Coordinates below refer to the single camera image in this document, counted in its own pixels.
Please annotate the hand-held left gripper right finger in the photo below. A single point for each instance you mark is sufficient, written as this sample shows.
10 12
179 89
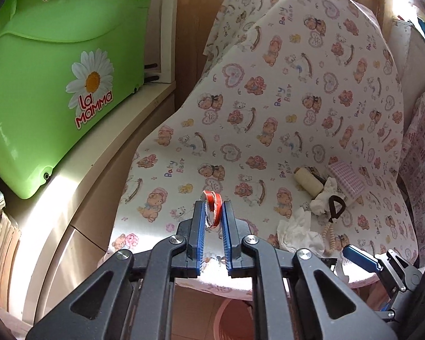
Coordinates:
227 235

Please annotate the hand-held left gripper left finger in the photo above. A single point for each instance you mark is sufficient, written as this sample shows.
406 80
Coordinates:
198 235

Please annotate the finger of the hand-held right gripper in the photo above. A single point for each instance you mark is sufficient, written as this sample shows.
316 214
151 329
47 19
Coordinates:
389 312
359 256

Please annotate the cream thread spool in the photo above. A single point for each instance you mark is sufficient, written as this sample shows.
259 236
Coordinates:
306 182

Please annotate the crumpled white tissue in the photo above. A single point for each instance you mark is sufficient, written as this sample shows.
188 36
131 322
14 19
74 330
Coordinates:
320 203
297 233

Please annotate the pink checked packet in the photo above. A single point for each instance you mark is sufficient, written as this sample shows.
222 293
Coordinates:
347 180

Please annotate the pink plastic basket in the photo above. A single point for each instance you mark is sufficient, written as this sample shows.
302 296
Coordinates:
234 320

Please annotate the bear print tablecloth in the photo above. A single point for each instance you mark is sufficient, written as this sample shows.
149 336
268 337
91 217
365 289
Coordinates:
269 131

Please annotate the cream cabinet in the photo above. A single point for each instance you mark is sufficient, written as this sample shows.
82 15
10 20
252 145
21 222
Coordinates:
92 184

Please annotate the pink printed cloth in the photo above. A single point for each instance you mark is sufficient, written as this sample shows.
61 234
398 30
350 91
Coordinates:
422 156

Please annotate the stack of papers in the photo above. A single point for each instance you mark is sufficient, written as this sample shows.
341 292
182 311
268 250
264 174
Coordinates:
0 241

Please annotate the white board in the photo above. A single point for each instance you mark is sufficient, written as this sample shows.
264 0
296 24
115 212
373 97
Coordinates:
168 24

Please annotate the green plastic tub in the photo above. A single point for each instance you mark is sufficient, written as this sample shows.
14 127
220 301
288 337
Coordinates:
39 63

